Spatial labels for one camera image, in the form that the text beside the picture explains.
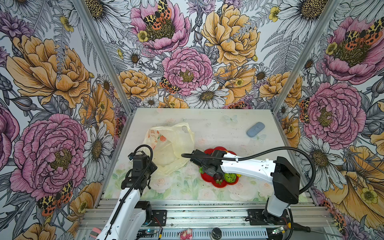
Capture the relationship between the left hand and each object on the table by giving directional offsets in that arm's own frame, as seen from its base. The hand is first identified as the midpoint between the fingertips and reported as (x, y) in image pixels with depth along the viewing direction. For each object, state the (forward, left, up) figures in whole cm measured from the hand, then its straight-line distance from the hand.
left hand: (151, 168), depth 85 cm
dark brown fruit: (-4, -38, -4) cm, 38 cm away
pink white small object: (-30, -20, -2) cm, 36 cm away
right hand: (0, -35, +3) cm, 35 cm away
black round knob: (-31, -33, +5) cm, 45 cm away
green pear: (-6, -43, +1) cm, 44 cm away
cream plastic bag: (+18, -7, -4) cm, 20 cm away
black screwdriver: (-29, -75, -3) cm, 81 cm away
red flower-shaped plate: (-6, -33, -2) cm, 33 cm away
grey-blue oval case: (+30, -67, -3) cm, 74 cm away
